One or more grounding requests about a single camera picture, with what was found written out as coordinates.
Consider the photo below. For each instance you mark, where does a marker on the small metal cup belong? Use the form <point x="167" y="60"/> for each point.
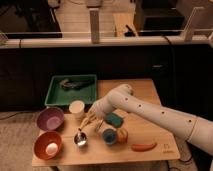
<point x="80" y="139"/>

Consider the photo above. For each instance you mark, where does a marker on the blue mug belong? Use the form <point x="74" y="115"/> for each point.
<point x="109" y="136"/>

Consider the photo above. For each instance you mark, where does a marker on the green plastic tray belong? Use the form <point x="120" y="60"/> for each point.
<point x="56" y="96"/>

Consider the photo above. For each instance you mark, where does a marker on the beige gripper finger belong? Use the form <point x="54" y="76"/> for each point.
<point x="90" y="120"/>
<point x="84" y="122"/>

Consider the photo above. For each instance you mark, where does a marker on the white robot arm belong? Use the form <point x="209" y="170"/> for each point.
<point x="194" y="129"/>

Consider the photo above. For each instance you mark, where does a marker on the red bowl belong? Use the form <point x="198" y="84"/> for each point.
<point x="43" y="141"/>

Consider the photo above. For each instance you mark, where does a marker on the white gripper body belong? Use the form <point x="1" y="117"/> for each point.
<point x="100" y="109"/>

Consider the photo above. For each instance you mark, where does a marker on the dark hammer in tray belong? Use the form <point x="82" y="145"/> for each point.
<point x="67" y="84"/>

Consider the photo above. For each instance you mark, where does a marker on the orange carrot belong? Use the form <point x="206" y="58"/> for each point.
<point x="143" y="147"/>

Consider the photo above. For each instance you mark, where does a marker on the wooden board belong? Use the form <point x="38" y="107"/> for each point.
<point x="140" y="131"/>

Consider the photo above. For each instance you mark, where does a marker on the white egg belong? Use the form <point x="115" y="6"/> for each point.
<point x="51" y="149"/>

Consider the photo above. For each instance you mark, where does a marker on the white plastic cup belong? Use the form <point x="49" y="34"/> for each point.
<point x="77" y="109"/>

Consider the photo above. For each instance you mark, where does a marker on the purple bowl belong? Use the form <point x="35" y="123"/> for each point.
<point x="50" y="119"/>

